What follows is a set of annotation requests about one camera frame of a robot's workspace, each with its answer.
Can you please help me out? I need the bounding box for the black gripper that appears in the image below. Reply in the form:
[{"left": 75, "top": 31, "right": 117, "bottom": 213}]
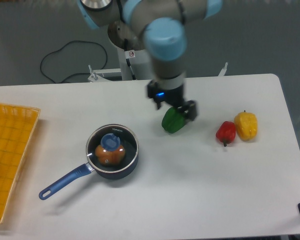
[{"left": 146, "top": 80, "right": 198, "bottom": 122}]

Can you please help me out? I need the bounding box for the glass pot lid blue knob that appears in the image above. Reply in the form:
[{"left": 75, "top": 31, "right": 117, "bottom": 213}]
[{"left": 86, "top": 124, "right": 140, "bottom": 173}]

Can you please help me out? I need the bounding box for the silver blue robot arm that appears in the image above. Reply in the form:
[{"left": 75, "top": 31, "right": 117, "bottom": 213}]
[{"left": 78, "top": 0, "right": 223, "bottom": 121}]

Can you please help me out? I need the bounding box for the green bell pepper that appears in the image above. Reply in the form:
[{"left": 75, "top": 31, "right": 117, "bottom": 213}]
[{"left": 161, "top": 107, "right": 186, "bottom": 134}]

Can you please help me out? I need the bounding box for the red bell pepper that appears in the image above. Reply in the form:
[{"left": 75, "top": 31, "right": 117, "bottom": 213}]
[{"left": 215, "top": 121, "right": 236, "bottom": 147}]

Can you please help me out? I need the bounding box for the yellow bell pepper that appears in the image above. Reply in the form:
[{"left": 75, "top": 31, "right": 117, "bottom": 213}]
[{"left": 234, "top": 110, "right": 258, "bottom": 142}]

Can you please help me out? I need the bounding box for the orange bread roll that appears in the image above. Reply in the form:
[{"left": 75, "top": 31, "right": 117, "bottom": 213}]
[{"left": 94, "top": 145, "right": 126, "bottom": 167}]

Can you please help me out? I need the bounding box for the yellow woven basket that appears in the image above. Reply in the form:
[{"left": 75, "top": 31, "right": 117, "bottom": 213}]
[{"left": 0, "top": 103, "right": 41, "bottom": 224}]

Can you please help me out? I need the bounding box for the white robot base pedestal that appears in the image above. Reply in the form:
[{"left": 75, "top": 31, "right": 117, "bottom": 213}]
[{"left": 107, "top": 20, "right": 154, "bottom": 81}]

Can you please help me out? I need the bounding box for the white bracket right side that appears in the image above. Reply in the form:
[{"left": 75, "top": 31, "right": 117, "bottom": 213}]
[{"left": 218, "top": 62, "right": 228, "bottom": 77}]

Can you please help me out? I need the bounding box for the black saucepan blue handle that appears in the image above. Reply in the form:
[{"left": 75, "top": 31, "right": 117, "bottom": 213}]
[{"left": 38, "top": 124, "right": 140, "bottom": 200}]

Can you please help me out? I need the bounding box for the white metal mounting bracket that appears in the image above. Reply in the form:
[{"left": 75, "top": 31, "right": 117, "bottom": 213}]
[{"left": 87, "top": 64, "right": 123, "bottom": 83}]

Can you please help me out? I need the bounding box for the black cable on floor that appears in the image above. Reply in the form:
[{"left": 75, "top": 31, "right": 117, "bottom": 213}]
[{"left": 40, "top": 40, "right": 108, "bottom": 84}]

